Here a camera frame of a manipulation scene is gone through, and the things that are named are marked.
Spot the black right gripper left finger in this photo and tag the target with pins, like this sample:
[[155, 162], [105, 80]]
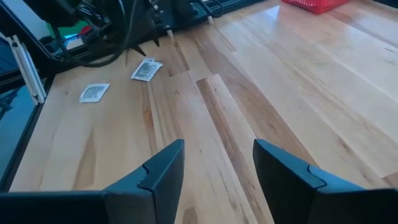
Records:
[[155, 193]]

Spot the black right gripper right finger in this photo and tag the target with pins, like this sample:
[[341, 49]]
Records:
[[280, 186]]

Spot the green plastic item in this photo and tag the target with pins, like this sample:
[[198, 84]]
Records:
[[71, 31]]

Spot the white packet grey print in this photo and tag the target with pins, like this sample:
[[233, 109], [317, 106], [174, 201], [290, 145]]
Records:
[[93, 93], [146, 70]]

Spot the red plastic basket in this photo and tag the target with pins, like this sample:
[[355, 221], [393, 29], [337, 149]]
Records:
[[314, 5]]

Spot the aluminium frame post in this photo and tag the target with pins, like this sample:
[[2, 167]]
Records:
[[28, 71]]

